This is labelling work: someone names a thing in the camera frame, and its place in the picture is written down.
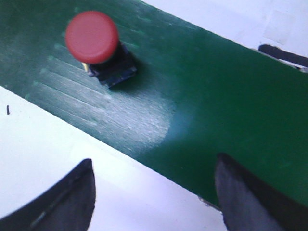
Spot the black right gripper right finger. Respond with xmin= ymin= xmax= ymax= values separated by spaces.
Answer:
xmin=215 ymin=153 xmax=308 ymax=231

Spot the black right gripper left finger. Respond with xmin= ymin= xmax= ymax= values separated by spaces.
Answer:
xmin=0 ymin=158 xmax=96 ymax=231

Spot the red mushroom push button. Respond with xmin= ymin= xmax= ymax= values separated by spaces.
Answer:
xmin=65 ymin=11 xmax=137 ymax=88

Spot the small black screw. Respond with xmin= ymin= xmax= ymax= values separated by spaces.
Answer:
xmin=6 ymin=105 xmax=10 ymax=115

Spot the green conveyor belt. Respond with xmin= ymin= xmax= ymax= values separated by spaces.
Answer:
xmin=0 ymin=0 xmax=308 ymax=205

